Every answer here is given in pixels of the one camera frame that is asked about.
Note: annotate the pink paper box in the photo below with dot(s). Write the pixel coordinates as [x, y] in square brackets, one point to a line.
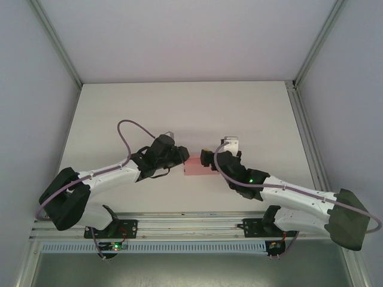
[197, 169]

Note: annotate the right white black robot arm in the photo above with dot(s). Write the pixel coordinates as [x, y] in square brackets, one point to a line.
[299, 200]

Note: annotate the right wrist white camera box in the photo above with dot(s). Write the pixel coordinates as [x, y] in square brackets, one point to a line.
[232, 145]

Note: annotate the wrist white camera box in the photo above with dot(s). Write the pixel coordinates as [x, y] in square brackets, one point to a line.
[232, 145]
[170, 135]

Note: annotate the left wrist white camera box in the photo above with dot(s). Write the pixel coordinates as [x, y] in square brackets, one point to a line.
[170, 135]

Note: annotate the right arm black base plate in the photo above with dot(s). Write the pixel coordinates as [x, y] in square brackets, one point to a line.
[252, 228]

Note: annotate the aluminium mounting rail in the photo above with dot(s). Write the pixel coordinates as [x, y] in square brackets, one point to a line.
[185, 224]

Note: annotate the aluminium table side rail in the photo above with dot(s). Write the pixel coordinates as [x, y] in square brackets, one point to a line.
[309, 143]

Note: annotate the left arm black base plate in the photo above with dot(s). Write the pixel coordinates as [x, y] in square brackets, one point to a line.
[128, 227]

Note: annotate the aluminium frame post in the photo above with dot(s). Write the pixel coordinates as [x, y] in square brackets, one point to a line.
[58, 45]
[316, 45]

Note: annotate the aluminium frame leg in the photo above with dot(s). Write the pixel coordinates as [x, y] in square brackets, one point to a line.
[27, 263]
[354, 266]

